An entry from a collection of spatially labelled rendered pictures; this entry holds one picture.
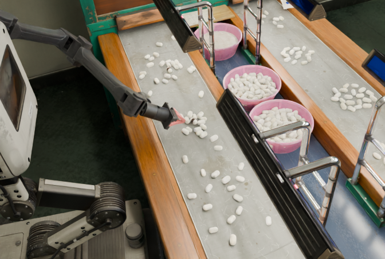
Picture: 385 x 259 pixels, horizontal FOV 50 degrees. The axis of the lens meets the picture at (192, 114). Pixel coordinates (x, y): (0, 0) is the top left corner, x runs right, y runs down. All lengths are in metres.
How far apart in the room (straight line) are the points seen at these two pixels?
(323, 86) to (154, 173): 0.89
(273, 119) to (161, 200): 0.61
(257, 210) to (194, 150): 0.36
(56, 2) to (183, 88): 1.46
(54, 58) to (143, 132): 1.74
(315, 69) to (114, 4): 1.12
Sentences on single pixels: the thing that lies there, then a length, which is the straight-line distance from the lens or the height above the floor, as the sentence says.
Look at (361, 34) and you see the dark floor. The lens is 3.85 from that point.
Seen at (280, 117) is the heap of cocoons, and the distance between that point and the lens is 1.83.
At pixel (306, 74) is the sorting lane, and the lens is 2.05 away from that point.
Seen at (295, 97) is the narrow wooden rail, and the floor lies 0.75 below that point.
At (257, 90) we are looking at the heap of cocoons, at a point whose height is 0.74.
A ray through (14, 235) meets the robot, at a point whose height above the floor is 0.47.
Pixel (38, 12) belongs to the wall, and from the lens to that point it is 3.17.
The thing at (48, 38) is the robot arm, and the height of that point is 1.15.
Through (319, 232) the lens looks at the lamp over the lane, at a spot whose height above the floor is 1.11.
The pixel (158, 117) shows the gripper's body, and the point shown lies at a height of 0.90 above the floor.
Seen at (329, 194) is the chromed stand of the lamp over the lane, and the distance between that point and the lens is 1.27.
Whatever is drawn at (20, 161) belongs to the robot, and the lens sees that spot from 1.17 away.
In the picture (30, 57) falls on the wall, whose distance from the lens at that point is 3.33.
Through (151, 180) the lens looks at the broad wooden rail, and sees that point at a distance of 1.55.
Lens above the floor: 1.96
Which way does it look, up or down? 42 degrees down
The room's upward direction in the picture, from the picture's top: 6 degrees counter-clockwise
